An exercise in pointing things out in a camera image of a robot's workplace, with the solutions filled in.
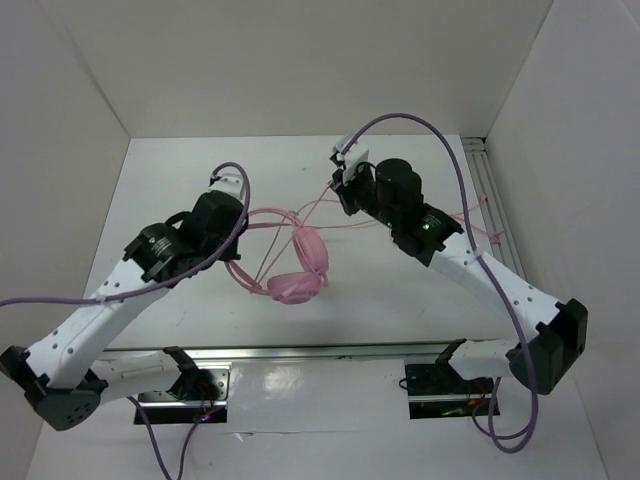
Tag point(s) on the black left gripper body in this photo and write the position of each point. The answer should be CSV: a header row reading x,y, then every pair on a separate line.
x,y
209,250

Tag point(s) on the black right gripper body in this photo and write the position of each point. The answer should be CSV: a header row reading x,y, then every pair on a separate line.
x,y
360,192

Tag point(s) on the pink headphones with cable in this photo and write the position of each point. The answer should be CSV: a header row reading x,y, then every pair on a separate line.
x,y
291,230

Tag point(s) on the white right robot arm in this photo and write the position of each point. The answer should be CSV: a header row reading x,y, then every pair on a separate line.
x,y
551,335

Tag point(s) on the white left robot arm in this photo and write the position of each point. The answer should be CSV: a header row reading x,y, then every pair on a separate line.
x,y
64,377

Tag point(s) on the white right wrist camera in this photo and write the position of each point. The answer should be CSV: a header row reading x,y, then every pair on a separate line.
x,y
347,157

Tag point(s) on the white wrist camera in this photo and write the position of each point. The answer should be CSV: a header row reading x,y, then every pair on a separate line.
x,y
347,157
230,183

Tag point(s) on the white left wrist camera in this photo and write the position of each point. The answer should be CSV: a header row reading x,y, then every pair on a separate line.
x,y
230,183

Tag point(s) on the aluminium side rail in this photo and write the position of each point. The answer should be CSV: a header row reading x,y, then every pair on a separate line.
x,y
503,245

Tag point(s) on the aluminium front rail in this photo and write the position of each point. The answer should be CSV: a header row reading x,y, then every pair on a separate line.
x,y
408,352

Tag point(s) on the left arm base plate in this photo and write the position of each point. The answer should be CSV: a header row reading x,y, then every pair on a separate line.
x,y
206,401

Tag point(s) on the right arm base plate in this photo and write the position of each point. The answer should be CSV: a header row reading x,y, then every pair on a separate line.
x,y
436,391

